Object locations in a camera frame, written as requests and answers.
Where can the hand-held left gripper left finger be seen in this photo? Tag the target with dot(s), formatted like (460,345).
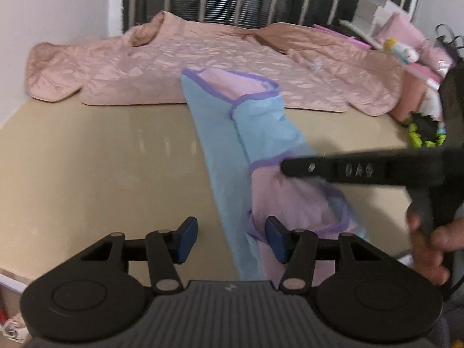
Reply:
(187,240)

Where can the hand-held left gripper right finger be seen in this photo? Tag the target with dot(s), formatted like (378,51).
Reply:
(275,240)

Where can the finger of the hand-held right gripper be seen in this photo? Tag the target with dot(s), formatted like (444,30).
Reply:
(306,167)

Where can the pink and blue garment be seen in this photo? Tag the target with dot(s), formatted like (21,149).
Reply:
(224,145)

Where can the black and neon green clothes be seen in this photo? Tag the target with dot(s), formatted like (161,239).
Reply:
(424,130)

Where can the person's right hand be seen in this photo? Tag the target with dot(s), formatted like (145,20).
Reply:
(431,257)

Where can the white fluffy cloth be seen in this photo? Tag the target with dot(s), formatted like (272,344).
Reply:
(431,103)

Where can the pink headboard with white ledge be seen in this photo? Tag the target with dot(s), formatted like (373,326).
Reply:
(409,94)

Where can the white plush toy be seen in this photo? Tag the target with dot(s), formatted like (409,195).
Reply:
(404,52)

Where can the pink sheer bag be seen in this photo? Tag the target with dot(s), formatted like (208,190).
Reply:
(437,58)

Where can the pink pillow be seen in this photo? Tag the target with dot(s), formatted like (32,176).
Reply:
(402,31)

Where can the pink quilted blanket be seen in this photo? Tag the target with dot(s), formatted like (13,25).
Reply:
(152,72)

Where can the crumpled plastic bag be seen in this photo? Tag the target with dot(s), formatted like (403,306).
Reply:
(12,328)

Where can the white bed frame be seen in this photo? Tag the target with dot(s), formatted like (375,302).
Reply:
(14,281)

